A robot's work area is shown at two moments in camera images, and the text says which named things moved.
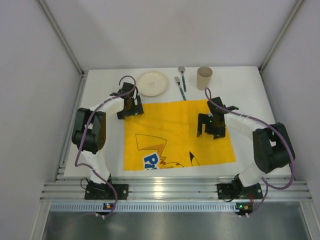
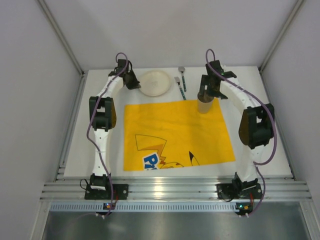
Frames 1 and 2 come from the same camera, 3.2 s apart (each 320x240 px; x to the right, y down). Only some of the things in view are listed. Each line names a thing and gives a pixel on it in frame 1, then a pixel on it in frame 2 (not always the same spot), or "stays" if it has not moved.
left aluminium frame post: x=63 y=39 stays
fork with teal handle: x=177 y=78 stays
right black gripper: x=210 y=119 -> x=208 y=88
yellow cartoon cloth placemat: x=165 y=136 stays
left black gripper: x=132 y=111 -> x=131 y=80
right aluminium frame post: x=298 y=5 stays
